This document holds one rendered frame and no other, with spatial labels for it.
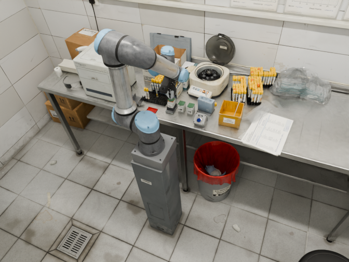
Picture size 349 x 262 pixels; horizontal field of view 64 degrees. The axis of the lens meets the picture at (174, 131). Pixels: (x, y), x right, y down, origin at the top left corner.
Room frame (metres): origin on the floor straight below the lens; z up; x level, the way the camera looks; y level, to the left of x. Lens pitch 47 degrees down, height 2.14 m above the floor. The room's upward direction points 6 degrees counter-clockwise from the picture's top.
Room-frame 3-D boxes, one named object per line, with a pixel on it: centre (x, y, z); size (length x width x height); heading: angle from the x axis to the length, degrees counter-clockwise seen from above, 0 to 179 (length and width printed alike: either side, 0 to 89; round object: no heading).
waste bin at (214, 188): (1.27, -0.29, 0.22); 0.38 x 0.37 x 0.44; 62
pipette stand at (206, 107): (1.33, -0.22, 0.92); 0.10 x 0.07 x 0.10; 54
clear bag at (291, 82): (1.46, -0.82, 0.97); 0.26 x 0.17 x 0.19; 76
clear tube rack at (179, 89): (1.57, 0.03, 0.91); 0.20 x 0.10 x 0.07; 62
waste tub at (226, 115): (1.22, -0.36, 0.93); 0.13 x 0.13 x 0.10; 67
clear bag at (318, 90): (1.38, -0.96, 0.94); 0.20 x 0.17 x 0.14; 45
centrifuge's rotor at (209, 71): (1.58, -0.28, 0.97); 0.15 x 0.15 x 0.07
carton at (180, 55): (1.79, 0.02, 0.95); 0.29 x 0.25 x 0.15; 152
